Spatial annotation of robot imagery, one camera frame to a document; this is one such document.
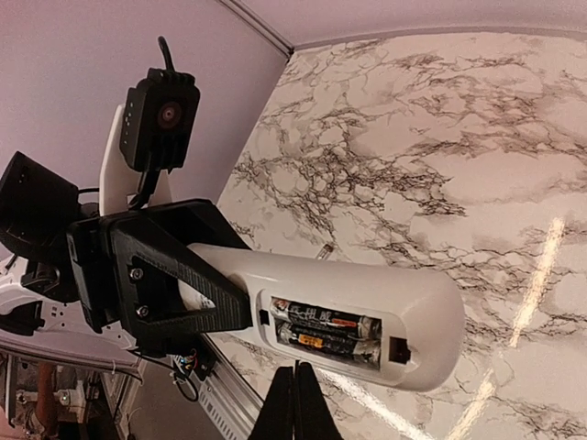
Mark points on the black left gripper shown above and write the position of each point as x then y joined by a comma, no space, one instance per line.
161,286

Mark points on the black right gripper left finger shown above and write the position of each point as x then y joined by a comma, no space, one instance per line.
276,417

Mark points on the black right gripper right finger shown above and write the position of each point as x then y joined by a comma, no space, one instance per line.
313,419

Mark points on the white remote control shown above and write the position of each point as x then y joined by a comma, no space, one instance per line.
421,311

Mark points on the clear handled screwdriver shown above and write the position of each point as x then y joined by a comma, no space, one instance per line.
324,252

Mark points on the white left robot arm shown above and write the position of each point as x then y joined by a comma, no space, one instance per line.
37,207

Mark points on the lower AAA battery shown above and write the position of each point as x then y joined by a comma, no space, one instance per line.
362,352

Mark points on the aaa battery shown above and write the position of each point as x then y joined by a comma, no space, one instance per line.
332,321
362,352

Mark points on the upper AAA battery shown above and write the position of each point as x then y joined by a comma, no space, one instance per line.
332,321

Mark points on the aluminium front rail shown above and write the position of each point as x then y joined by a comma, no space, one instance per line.
231,404

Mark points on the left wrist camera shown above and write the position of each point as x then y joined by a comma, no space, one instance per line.
158,120

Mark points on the aluminium left corner post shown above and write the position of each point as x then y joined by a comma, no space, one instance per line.
259,25

